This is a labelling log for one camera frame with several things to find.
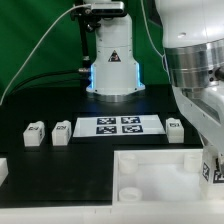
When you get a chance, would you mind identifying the black cable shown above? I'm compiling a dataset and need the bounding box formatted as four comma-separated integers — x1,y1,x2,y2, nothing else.
9,69,93,96

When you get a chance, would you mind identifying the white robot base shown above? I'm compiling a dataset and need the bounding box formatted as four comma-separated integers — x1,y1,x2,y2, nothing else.
86,15,145,102

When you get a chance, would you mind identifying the black camera stand pole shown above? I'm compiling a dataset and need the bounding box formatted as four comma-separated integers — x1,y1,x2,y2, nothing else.
78,17,91,68

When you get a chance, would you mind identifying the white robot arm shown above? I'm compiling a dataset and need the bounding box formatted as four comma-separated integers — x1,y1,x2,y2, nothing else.
155,0,224,166

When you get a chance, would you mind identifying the white square tabletop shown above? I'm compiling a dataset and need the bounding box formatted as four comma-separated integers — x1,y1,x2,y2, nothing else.
113,149,215,204

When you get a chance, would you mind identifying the white cable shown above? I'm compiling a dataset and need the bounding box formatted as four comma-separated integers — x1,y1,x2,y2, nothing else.
0,3,93,106

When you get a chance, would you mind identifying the white sheet with tags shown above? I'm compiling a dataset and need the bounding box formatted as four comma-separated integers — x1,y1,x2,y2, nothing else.
73,115,165,137

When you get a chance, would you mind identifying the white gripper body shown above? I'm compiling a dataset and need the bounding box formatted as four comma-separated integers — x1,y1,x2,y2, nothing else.
173,82,224,167

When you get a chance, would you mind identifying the black camera on stand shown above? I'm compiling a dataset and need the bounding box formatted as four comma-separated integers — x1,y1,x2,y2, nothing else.
72,1,126,18

